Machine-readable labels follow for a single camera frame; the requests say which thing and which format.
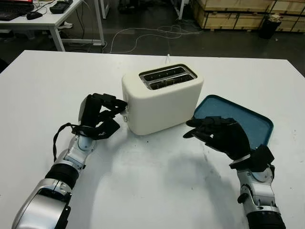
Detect black device on desk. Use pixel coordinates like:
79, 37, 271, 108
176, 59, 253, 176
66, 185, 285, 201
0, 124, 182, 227
49, 0, 73, 14

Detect black trash bin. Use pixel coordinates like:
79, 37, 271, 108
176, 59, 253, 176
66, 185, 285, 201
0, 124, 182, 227
258, 14, 282, 40

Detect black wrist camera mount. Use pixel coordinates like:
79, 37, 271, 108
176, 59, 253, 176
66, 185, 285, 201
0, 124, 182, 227
71, 118, 121, 141
251, 145, 275, 173

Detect black keyboard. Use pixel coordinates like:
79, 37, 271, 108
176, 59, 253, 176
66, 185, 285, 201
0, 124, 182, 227
0, 3, 35, 21

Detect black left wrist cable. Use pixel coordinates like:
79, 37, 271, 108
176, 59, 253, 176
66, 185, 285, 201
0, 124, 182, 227
52, 123, 79, 163

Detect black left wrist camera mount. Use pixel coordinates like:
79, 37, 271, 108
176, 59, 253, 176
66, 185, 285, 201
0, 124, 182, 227
71, 118, 121, 141

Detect white cable on floor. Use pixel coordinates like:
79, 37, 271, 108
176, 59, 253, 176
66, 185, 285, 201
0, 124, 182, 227
109, 23, 204, 54

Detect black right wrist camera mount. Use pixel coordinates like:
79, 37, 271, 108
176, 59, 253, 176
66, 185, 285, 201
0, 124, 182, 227
251, 145, 275, 173

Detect white office desk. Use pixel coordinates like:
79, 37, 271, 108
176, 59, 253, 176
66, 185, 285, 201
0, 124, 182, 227
0, 0, 107, 52

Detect wooden crate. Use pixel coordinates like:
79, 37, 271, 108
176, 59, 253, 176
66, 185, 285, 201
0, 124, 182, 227
192, 0, 305, 33

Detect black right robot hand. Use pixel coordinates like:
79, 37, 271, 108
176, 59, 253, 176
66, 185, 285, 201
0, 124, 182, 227
183, 116, 251, 161

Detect black computer mouse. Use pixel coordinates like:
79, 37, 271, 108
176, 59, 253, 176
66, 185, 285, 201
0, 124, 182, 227
26, 11, 43, 21

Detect blue rectangular tray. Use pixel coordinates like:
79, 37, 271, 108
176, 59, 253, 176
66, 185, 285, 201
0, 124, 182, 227
193, 94, 274, 151

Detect cream white two-slot toaster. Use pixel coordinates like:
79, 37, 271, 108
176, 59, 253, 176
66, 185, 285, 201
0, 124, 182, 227
121, 63, 204, 136

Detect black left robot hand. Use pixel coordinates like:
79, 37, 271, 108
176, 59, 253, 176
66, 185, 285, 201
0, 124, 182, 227
78, 93, 128, 134

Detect white table frame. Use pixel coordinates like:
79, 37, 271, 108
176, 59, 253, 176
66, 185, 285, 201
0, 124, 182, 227
100, 0, 184, 20

